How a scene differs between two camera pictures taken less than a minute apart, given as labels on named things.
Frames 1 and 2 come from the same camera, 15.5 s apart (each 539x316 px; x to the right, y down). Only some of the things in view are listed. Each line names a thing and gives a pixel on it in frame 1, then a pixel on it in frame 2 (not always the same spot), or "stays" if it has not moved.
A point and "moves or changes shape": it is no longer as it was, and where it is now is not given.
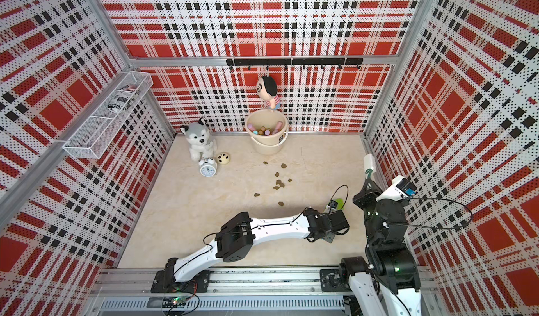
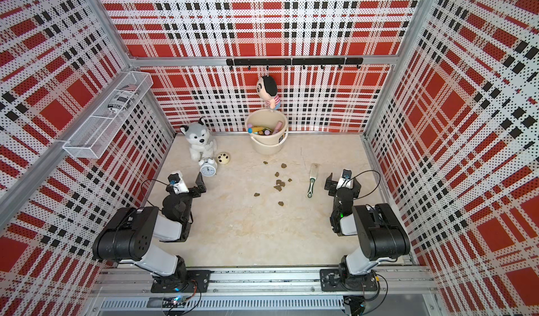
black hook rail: x=274 y=62 stays
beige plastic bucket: x=267 y=130 stays
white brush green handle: x=370 y=164 to x=313 y=175
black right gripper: x=363 y=196 to x=333 y=184
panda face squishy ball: x=223 y=158 stays
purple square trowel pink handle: x=278 y=128 stays
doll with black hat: x=267 y=88 stays
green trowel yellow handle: x=340 y=203 moves or changes shape
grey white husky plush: x=197 y=136 stays
